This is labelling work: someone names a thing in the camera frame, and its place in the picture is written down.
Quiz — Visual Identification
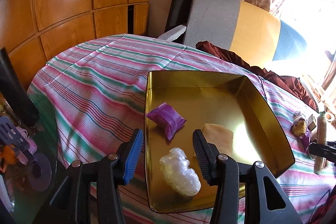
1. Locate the beige roll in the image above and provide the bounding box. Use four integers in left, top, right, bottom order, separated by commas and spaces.
314, 111, 327, 174

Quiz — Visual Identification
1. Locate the small yellow toy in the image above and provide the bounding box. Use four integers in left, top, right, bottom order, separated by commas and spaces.
290, 111, 307, 136

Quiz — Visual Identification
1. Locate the dark red blanket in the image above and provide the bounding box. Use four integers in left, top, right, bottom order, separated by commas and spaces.
196, 40, 318, 110

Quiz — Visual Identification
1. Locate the gold metal tin box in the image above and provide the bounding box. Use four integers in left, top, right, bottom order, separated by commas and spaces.
144, 70, 296, 214

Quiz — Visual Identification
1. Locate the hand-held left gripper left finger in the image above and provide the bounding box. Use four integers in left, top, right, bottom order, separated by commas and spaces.
49, 128, 144, 224

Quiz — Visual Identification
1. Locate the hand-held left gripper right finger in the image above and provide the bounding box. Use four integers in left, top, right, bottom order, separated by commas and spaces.
192, 129, 300, 224

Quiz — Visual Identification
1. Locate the purple plastic packet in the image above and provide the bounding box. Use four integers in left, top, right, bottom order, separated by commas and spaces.
146, 103, 187, 140

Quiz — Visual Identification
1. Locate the wooden wardrobe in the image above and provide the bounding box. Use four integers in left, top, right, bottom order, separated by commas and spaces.
0, 0, 155, 90

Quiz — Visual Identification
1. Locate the grey round disc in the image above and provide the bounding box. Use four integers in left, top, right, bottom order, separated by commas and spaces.
28, 152, 52, 191

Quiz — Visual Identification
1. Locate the beige sponge piece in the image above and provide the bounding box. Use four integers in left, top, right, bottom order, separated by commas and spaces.
194, 123, 234, 159

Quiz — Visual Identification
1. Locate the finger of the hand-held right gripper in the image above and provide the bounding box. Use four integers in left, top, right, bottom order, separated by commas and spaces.
308, 141, 336, 169

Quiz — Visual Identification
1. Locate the white foam block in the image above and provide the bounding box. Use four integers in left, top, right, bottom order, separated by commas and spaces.
157, 25, 187, 42

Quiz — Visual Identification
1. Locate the red patterned cloth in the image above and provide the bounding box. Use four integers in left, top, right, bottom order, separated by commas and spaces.
310, 185, 336, 224

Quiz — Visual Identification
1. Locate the small grey box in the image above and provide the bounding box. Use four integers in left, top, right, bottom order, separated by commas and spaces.
307, 115, 318, 131

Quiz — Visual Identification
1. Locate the striped bedsheet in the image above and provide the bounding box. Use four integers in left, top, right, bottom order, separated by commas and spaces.
28, 34, 336, 224

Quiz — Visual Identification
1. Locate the lavender slotted spatula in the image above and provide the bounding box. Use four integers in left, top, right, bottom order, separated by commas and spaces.
0, 116, 29, 151

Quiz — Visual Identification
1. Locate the clear plastic wrap bundle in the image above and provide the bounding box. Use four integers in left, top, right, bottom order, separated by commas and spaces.
160, 148, 202, 197

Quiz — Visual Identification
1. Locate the black cylinder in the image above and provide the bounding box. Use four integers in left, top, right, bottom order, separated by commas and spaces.
0, 47, 40, 126

